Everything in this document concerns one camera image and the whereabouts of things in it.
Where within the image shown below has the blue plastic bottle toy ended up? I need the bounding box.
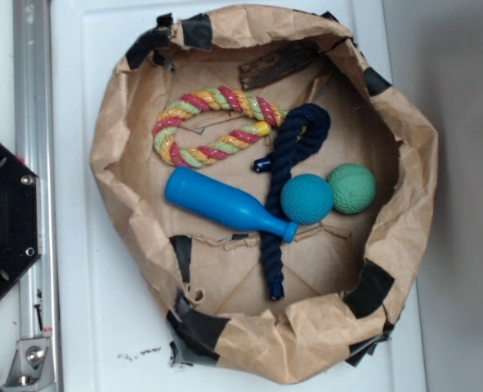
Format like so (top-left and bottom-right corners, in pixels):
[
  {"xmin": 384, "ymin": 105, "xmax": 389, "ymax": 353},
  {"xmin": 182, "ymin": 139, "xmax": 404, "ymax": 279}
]
[{"xmin": 164, "ymin": 167, "xmax": 298, "ymax": 243}]

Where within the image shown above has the multicolour twisted rope toy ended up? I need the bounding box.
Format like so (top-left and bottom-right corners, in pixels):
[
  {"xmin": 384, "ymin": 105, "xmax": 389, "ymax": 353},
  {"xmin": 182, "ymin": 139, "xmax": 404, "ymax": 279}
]
[{"xmin": 152, "ymin": 86, "xmax": 288, "ymax": 169}]

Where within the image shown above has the dark wood piece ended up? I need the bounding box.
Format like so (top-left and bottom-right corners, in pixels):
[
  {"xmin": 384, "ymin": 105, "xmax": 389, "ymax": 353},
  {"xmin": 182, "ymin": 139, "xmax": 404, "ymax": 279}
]
[{"xmin": 239, "ymin": 43, "xmax": 320, "ymax": 91}]

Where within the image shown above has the metal corner bracket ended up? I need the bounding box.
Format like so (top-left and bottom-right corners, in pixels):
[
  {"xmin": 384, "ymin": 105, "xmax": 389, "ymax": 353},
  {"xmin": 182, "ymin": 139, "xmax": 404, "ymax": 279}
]
[{"xmin": 2, "ymin": 337, "xmax": 55, "ymax": 391}]

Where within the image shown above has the black screw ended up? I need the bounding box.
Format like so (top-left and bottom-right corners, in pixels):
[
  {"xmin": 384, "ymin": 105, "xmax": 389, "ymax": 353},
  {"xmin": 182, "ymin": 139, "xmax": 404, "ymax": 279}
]
[{"xmin": 34, "ymin": 304, "xmax": 43, "ymax": 332}]

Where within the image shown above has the navy blue rope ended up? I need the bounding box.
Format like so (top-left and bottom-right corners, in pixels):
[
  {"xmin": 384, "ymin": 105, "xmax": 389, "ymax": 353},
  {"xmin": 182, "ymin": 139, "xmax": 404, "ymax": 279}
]
[{"xmin": 252, "ymin": 103, "xmax": 332, "ymax": 301}]

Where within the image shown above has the green rubber ball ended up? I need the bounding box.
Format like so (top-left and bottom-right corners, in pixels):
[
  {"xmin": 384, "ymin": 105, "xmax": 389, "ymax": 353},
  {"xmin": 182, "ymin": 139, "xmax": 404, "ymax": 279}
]
[{"xmin": 327, "ymin": 163, "xmax": 377, "ymax": 215}]

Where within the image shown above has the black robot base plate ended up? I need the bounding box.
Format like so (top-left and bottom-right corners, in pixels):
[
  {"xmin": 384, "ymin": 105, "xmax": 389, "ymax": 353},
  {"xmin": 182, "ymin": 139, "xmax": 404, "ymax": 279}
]
[{"xmin": 0, "ymin": 144, "xmax": 40, "ymax": 300}]

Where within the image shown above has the aluminium extrusion rail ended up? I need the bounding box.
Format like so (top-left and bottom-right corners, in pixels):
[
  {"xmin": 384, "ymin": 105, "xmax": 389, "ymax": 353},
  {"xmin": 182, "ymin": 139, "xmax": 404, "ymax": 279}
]
[{"xmin": 13, "ymin": 1, "xmax": 64, "ymax": 391}]

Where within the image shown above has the brown paper bag bin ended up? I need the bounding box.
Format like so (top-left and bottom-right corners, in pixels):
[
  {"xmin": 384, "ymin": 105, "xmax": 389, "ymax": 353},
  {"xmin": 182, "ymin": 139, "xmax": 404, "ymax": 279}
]
[{"xmin": 90, "ymin": 5, "xmax": 438, "ymax": 385}]

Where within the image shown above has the blue rubber ball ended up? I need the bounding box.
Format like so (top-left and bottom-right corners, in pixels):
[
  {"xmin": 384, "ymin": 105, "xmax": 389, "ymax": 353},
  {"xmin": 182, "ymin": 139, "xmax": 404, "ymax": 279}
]
[{"xmin": 280, "ymin": 174, "xmax": 333, "ymax": 225}]

